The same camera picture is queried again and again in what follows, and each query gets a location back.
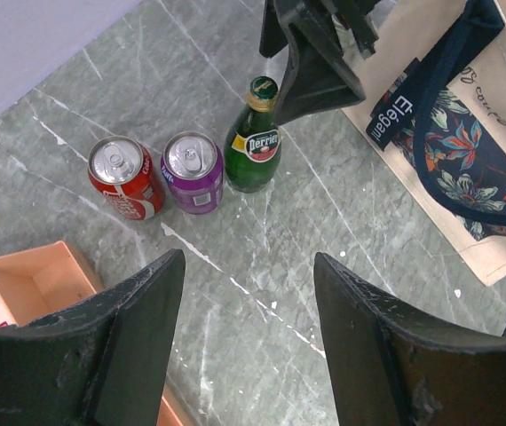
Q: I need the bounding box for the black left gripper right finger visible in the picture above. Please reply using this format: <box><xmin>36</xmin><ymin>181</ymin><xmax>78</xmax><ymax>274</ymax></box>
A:
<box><xmin>313</xmin><ymin>253</ymin><xmax>506</xmax><ymax>425</ymax></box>

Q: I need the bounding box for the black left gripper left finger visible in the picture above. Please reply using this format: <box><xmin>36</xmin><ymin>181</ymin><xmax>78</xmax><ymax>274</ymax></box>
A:
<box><xmin>0</xmin><ymin>249</ymin><xmax>186</xmax><ymax>425</ymax></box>

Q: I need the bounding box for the red cola can rear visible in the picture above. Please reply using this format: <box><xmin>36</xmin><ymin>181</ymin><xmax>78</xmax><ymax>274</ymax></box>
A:
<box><xmin>88</xmin><ymin>136</ymin><xmax>165</xmax><ymax>221</ymax></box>

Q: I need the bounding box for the green Perrier glass bottle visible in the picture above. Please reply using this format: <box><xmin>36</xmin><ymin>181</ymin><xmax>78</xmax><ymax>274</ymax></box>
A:
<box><xmin>224</xmin><ymin>75</ymin><xmax>281</xmax><ymax>193</ymax></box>

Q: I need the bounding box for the pink plastic file organizer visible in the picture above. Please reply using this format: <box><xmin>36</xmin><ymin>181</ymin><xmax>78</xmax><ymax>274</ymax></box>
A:
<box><xmin>0</xmin><ymin>241</ymin><xmax>192</xmax><ymax>426</ymax></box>

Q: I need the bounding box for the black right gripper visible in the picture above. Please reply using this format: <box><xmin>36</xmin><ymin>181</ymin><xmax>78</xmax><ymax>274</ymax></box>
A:
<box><xmin>259</xmin><ymin>0</ymin><xmax>378</xmax><ymax>125</ymax></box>

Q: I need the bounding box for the cream canvas tote bag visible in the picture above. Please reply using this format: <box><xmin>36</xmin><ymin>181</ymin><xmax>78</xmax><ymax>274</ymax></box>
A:
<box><xmin>344</xmin><ymin>1</ymin><xmax>506</xmax><ymax>286</ymax></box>

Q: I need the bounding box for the purple Fanta can rear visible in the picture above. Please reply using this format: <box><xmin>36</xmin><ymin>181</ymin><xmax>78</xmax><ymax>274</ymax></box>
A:
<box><xmin>161</xmin><ymin>131</ymin><xmax>224</xmax><ymax>215</ymax></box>

